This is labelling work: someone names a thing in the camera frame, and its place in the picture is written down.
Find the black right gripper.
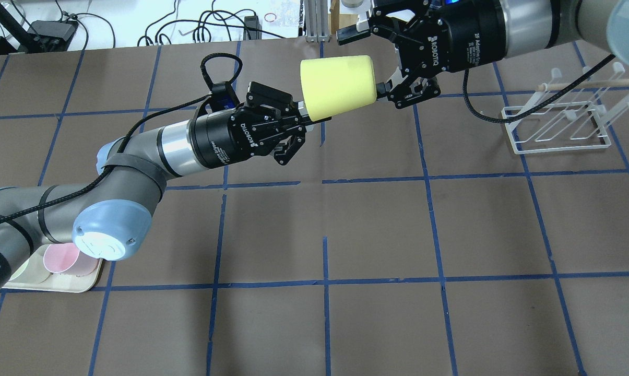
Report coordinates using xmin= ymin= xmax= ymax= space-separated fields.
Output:
xmin=337 ymin=1 xmax=507 ymax=109

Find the pale green plastic cup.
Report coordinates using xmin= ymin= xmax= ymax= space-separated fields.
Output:
xmin=9 ymin=252 xmax=53 ymax=284

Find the black right camera cable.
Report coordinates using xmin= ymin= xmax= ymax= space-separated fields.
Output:
xmin=462 ymin=52 xmax=618 ymax=125

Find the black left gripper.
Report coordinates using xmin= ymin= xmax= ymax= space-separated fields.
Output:
xmin=188 ymin=81 xmax=332 ymax=169

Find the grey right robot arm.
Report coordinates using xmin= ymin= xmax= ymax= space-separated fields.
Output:
xmin=336 ymin=1 xmax=629 ymax=109

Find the pink plastic cup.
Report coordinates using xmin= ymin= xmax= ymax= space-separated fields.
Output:
xmin=43 ymin=243 xmax=99 ymax=277

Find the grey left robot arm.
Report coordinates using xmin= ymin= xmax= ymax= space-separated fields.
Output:
xmin=0 ymin=83 xmax=329 ymax=289

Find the wooden dowel stick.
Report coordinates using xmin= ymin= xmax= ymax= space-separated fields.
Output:
xmin=535 ymin=78 xmax=629 ymax=92

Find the white plastic tray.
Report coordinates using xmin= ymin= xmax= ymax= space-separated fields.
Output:
xmin=2 ymin=262 xmax=103 ymax=293

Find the black left camera cable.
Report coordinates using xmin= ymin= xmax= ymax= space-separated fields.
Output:
xmin=0 ymin=53 xmax=243 ymax=233

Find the yellow plastic cup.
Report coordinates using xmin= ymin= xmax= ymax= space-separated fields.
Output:
xmin=300 ymin=55 xmax=378 ymax=121

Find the black camera cable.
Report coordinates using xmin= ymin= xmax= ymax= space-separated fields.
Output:
xmin=462 ymin=52 xmax=618 ymax=125
xmin=0 ymin=53 xmax=243 ymax=233

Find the white wire cup rack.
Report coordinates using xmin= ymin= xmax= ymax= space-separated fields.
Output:
xmin=505 ymin=62 xmax=629 ymax=155

